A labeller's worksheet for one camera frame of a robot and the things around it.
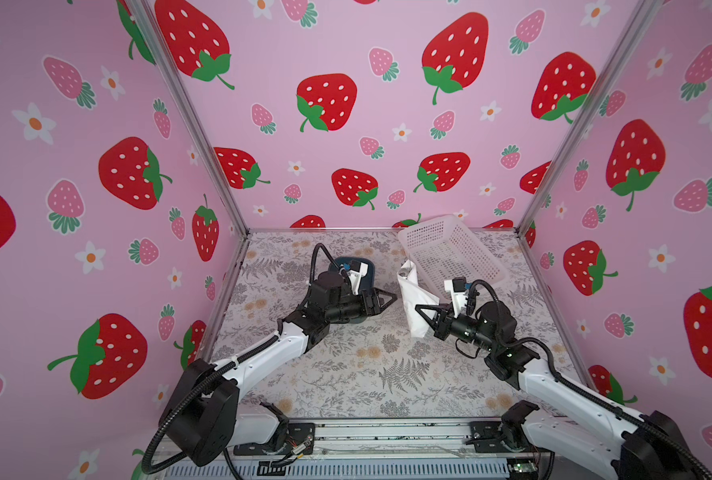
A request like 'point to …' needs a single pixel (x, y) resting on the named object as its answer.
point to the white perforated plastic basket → (444, 248)
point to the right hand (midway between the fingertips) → (416, 308)
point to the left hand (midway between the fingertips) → (392, 300)
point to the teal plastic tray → (366, 283)
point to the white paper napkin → (412, 295)
